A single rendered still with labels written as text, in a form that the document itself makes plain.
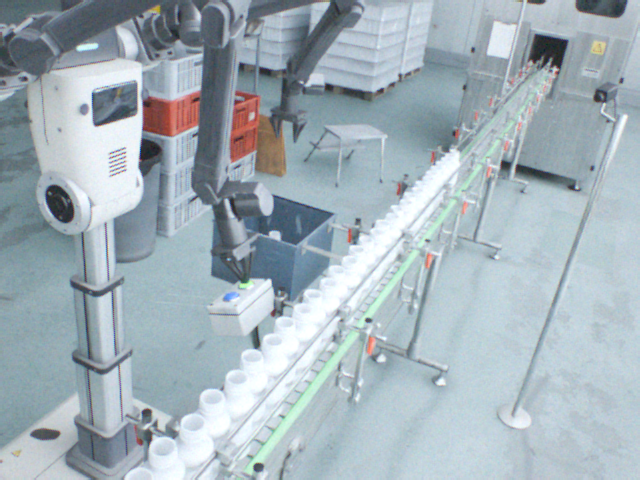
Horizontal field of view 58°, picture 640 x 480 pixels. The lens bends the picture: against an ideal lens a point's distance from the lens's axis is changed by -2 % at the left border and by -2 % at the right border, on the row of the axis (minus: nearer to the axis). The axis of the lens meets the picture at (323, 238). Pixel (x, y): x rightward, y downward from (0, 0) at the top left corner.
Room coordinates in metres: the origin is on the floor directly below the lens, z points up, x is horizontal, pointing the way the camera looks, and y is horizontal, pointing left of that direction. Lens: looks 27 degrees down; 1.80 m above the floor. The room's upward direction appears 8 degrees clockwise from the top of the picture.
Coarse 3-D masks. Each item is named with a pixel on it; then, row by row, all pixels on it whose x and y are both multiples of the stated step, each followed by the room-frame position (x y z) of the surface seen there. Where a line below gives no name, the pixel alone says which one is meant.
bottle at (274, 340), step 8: (272, 336) 0.85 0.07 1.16; (280, 336) 0.85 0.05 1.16; (264, 344) 0.83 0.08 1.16; (272, 344) 0.85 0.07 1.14; (280, 344) 0.83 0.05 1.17; (264, 352) 0.82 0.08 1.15; (272, 352) 0.82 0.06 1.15; (280, 352) 0.83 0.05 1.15; (264, 360) 0.82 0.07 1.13; (272, 360) 0.82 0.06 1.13; (280, 360) 0.82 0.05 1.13; (264, 368) 0.81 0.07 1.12; (272, 368) 0.81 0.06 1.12; (280, 368) 0.82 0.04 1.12; (272, 376) 0.81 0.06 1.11; (280, 384) 0.82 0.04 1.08; (272, 392) 0.81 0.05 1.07; (280, 392) 0.82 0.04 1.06; (272, 400) 0.81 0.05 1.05; (264, 408) 0.81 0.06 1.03; (272, 408) 0.81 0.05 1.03; (280, 408) 0.82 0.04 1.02; (264, 416) 0.81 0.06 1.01; (272, 416) 0.81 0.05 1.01
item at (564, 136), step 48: (528, 0) 5.52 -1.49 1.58; (576, 0) 5.37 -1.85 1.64; (624, 0) 5.24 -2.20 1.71; (480, 48) 5.64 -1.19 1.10; (528, 48) 5.45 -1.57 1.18; (576, 48) 5.34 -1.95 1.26; (624, 48) 5.20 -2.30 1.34; (480, 96) 5.60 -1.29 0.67; (576, 96) 5.26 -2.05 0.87; (528, 144) 5.41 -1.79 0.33; (576, 144) 5.25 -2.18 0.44
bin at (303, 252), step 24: (264, 216) 1.98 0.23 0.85; (288, 216) 1.95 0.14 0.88; (312, 216) 1.91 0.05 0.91; (336, 216) 1.88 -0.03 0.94; (216, 240) 1.70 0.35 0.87; (264, 240) 1.64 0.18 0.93; (288, 240) 1.94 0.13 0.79; (312, 240) 1.71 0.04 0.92; (216, 264) 1.70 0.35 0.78; (240, 264) 1.67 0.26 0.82; (264, 264) 1.64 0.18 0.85; (288, 264) 1.60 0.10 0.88; (312, 264) 1.73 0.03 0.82; (288, 288) 1.60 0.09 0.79
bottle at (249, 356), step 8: (248, 352) 0.80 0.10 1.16; (256, 352) 0.80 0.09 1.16; (248, 360) 0.80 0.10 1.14; (256, 360) 0.80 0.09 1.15; (240, 368) 0.78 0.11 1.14; (248, 368) 0.77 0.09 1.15; (256, 368) 0.77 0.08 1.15; (248, 376) 0.77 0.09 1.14; (256, 376) 0.77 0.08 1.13; (264, 376) 0.78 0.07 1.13; (248, 384) 0.76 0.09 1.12; (256, 384) 0.76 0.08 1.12; (264, 384) 0.77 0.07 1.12; (256, 392) 0.76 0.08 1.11; (256, 400) 0.76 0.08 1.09; (256, 416) 0.76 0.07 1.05; (256, 424) 0.76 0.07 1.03
